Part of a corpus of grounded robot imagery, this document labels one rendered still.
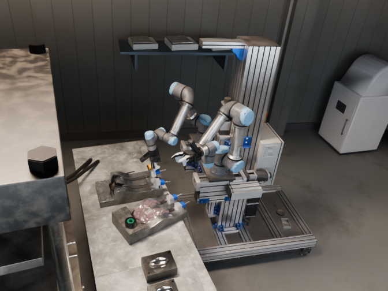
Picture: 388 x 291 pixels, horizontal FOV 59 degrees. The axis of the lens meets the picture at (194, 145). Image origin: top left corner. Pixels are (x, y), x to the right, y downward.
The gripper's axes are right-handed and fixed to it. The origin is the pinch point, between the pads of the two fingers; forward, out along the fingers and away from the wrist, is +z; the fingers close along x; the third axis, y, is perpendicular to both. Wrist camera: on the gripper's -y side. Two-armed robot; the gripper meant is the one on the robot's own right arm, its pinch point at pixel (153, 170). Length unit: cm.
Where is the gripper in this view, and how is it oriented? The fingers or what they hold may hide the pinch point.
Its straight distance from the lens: 294.0
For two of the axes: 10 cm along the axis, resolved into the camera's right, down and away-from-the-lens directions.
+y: 9.3, -2.5, 2.8
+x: -3.6, -4.1, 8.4
